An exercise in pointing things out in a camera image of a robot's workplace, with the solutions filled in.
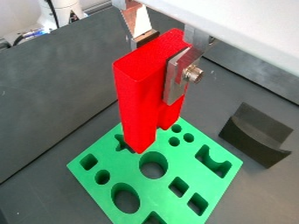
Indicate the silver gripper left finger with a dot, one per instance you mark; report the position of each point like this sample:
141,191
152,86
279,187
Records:
137,23

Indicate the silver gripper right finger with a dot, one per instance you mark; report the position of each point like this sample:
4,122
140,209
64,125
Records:
183,64

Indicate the red double-square peg object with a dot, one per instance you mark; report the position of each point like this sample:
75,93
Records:
139,77

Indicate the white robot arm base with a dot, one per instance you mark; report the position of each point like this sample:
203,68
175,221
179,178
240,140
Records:
57,14

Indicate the green shape-sorting insertion block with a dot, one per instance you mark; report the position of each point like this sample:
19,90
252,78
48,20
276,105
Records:
169,185

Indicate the black curved holder bracket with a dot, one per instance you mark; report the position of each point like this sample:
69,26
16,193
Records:
256,134

